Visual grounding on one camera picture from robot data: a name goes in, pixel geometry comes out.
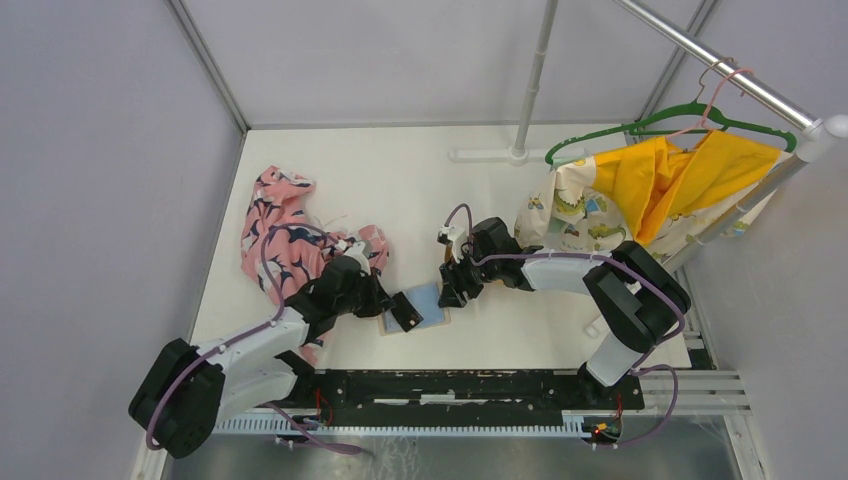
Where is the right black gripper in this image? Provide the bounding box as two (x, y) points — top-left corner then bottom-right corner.
(438, 245), (500, 308)

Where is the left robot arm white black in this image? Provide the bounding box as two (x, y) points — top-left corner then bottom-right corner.
(128, 255), (423, 459)

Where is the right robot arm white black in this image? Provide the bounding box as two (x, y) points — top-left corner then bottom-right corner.
(437, 217), (692, 408)

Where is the pink patterned garment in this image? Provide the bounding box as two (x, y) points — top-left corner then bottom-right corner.
(239, 165), (392, 367)

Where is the white rack pole with base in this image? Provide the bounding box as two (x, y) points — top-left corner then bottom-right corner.
(448, 0), (559, 166)

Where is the yellow dinosaur print garment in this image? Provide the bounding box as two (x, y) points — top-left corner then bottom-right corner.
(514, 131), (790, 262)

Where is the green clothes hanger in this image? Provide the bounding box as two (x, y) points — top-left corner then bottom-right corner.
(544, 100), (799, 167)

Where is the pink clothes hanger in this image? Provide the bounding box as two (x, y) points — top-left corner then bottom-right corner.
(666, 68), (755, 138)

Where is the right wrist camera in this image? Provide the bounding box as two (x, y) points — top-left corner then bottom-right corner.
(437, 225), (467, 255)

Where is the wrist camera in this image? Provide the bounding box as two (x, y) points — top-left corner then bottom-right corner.
(343, 241), (371, 276)
(437, 225), (467, 255)

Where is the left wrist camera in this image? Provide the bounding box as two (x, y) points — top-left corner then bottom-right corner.
(343, 241), (371, 276)

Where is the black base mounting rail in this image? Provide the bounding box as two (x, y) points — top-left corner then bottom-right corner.
(275, 369), (645, 427)

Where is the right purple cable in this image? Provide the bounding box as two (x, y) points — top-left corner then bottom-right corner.
(443, 202), (688, 450)

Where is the purple cable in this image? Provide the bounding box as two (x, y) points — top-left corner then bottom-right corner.
(145, 223), (366, 457)
(443, 202), (688, 450)

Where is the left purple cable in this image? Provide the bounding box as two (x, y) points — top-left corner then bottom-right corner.
(145, 223), (366, 457)

